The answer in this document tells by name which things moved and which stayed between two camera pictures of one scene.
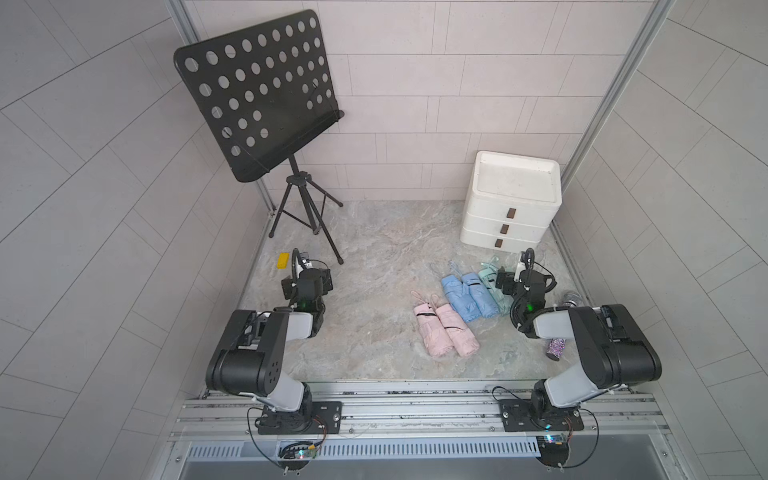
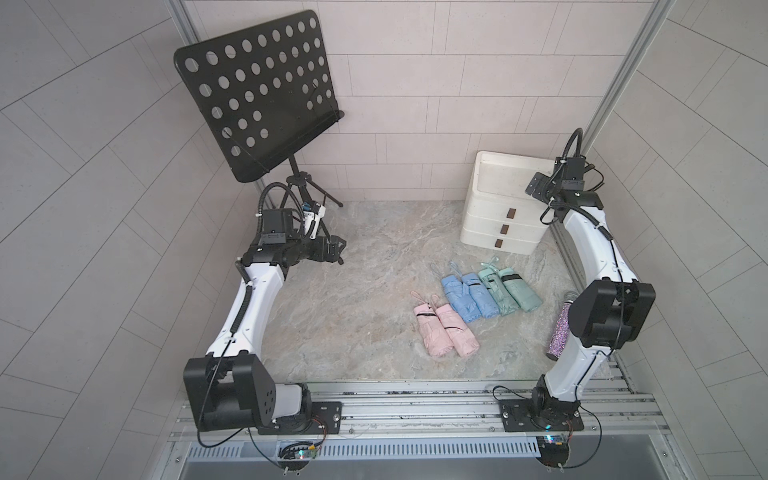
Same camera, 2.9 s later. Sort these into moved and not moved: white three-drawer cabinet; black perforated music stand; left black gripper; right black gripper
Moved: right black gripper; left black gripper
Not moved: white three-drawer cabinet; black perforated music stand
